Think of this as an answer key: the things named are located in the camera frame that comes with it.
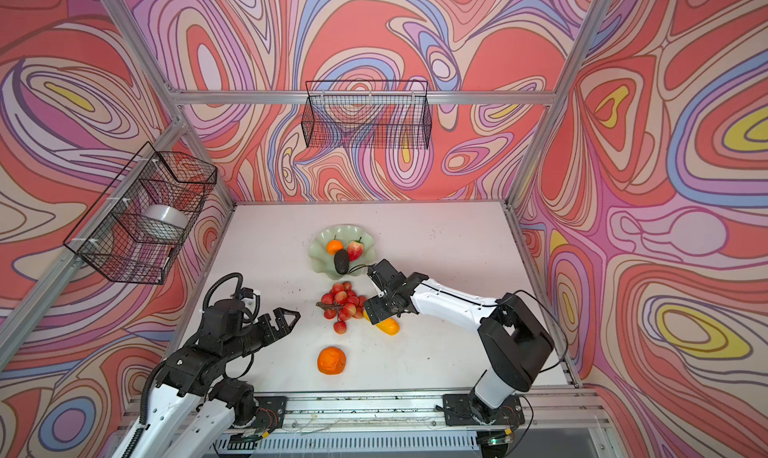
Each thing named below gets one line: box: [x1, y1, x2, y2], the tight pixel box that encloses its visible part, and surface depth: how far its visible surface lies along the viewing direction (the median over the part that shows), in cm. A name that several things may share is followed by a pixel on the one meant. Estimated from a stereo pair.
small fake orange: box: [326, 234, 344, 255], surface depth 103 cm
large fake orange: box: [317, 346, 347, 375], surface depth 78 cm
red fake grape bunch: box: [316, 281, 367, 335], surface depth 89 cm
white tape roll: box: [141, 204, 189, 242], surface depth 74 cm
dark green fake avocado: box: [334, 250, 350, 275], surface depth 101 cm
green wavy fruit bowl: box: [308, 224, 376, 280], surface depth 104 cm
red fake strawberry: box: [347, 236, 365, 262], surface depth 103 cm
